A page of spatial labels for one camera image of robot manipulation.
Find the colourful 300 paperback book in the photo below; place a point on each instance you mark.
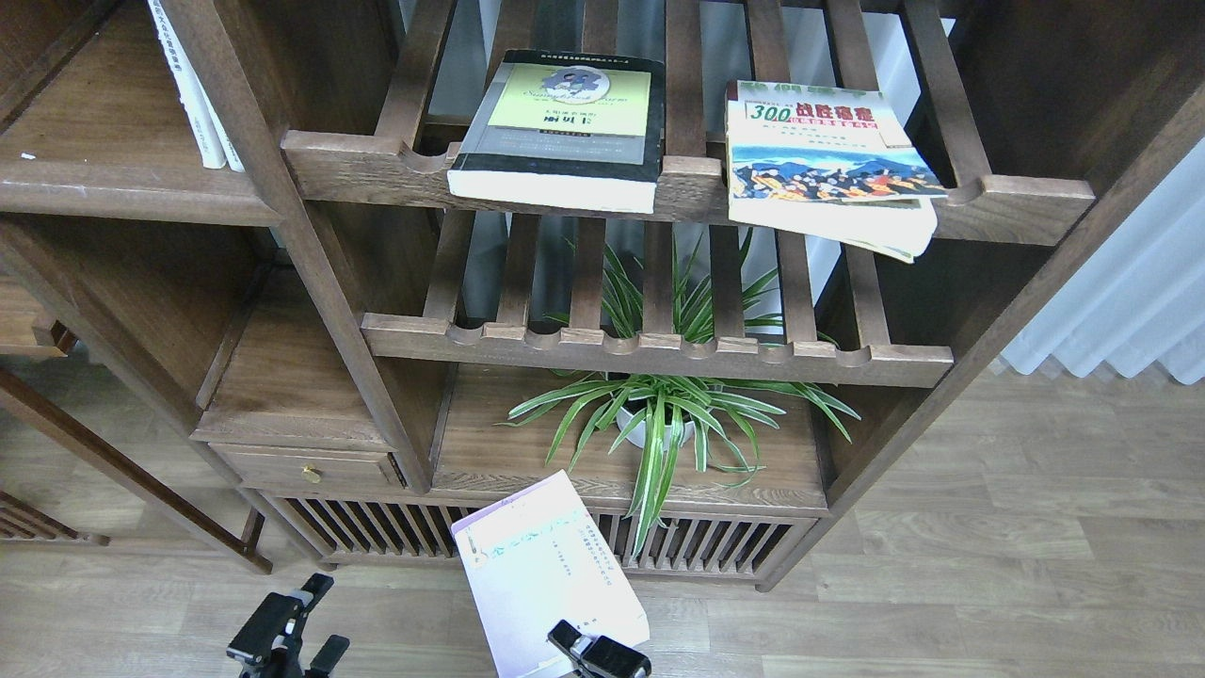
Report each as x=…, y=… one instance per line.
x=834, y=163

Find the pale purple book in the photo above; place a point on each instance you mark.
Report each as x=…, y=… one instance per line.
x=537, y=558

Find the black and yellow book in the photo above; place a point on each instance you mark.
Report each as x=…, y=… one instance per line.
x=569, y=130

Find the white book left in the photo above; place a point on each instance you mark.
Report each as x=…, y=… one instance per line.
x=189, y=90

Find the white book right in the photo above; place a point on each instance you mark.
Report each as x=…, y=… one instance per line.
x=231, y=155

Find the white plant pot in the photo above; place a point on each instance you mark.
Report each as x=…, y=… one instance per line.
x=633, y=424

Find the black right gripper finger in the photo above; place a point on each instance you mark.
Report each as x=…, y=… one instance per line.
x=598, y=656

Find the white book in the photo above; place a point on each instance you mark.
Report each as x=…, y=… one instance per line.
x=189, y=90
x=231, y=155

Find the dark wooden bookshelf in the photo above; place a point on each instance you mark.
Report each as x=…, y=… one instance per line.
x=335, y=305

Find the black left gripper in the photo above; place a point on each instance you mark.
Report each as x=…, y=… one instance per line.
x=269, y=643

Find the white curtain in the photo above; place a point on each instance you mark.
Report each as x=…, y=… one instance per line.
x=1139, y=300

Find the green spider plant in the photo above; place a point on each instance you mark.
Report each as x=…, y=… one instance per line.
x=593, y=399

